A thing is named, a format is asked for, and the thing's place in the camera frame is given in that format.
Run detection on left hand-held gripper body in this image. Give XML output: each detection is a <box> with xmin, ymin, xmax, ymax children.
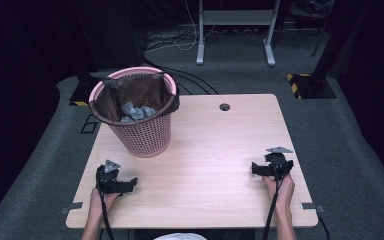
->
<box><xmin>95</xmin><ymin>159</ymin><xmax>122</xmax><ymax>195</ymax></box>

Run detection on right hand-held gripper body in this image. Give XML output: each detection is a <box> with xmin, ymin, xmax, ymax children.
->
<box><xmin>264</xmin><ymin>145</ymin><xmax>295</xmax><ymax>182</ymax></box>

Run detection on person's left hand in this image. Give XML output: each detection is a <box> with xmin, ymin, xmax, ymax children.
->
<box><xmin>90</xmin><ymin>187</ymin><xmax>121</xmax><ymax>215</ymax></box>

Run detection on person's right hand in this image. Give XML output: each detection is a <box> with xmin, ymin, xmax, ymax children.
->
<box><xmin>262</xmin><ymin>173</ymin><xmax>296</xmax><ymax>214</ymax></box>

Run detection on pink plastic mesh wastebasket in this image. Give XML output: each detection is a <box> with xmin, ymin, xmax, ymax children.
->
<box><xmin>88</xmin><ymin>66</ymin><xmax>178</xmax><ymax>159</ymax></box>

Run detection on crumpled grey paper wads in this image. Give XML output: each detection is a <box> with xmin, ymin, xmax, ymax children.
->
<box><xmin>119</xmin><ymin>101</ymin><xmax>157</xmax><ymax>124</ymax></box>

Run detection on person's white shirt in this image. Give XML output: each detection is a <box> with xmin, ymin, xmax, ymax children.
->
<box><xmin>153</xmin><ymin>232</ymin><xmax>208</xmax><ymax>240</ymax></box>

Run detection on black stand base hazard tape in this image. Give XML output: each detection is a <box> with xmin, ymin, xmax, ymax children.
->
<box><xmin>68</xmin><ymin>71</ymin><xmax>96</xmax><ymax>108</ymax></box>

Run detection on black stand with hazard tape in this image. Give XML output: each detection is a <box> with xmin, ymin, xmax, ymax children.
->
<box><xmin>286</xmin><ymin>0</ymin><xmax>349</xmax><ymax>101</ymax></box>

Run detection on dark garbage bag liner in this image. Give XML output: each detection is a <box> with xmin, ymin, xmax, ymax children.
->
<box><xmin>89</xmin><ymin>72</ymin><xmax>181</xmax><ymax>127</ymax></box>

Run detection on dark curtain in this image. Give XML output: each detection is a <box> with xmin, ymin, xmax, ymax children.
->
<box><xmin>0</xmin><ymin>0</ymin><xmax>63</xmax><ymax>232</ymax></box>
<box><xmin>336</xmin><ymin>0</ymin><xmax>384</xmax><ymax>189</ymax></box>

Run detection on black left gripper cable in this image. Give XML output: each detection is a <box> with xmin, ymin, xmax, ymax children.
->
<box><xmin>95</xmin><ymin>165</ymin><xmax>116</xmax><ymax>240</ymax></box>

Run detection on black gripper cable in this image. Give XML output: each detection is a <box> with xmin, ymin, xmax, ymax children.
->
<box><xmin>262</xmin><ymin>163</ymin><xmax>283</xmax><ymax>240</ymax></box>
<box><xmin>95</xmin><ymin>165</ymin><xmax>116</xmax><ymax>240</ymax></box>

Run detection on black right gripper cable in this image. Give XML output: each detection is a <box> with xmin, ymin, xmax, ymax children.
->
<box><xmin>262</xmin><ymin>163</ymin><xmax>283</xmax><ymax>240</ymax></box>

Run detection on grey metal table bracket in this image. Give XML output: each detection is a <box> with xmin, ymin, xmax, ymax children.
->
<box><xmin>300</xmin><ymin>202</ymin><xmax>326</xmax><ymax>215</ymax></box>
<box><xmin>59</xmin><ymin>201</ymin><xmax>84</xmax><ymax>215</ymax></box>

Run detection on black cable under table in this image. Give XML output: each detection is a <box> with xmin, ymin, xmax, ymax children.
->
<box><xmin>317</xmin><ymin>213</ymin><xmax>332</xmax><ymax>240</ymax></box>

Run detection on black floor cables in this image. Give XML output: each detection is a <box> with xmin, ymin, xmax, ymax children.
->
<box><xmin>142</xmin><ymin>54</ymin><xmax>220</xmax><ymax>96</ymax></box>

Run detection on white floor cables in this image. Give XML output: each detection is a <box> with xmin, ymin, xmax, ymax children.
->
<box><xmin>143</xmin><ymin>0</ymin><xmax>216</xmax><ymax>54</ymax></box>

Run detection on white metal stand frame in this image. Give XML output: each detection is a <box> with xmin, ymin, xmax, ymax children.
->
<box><xmin>195</xmin><ymin>0</ymin><xmax>278</xmax><ymax>67</ymax></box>

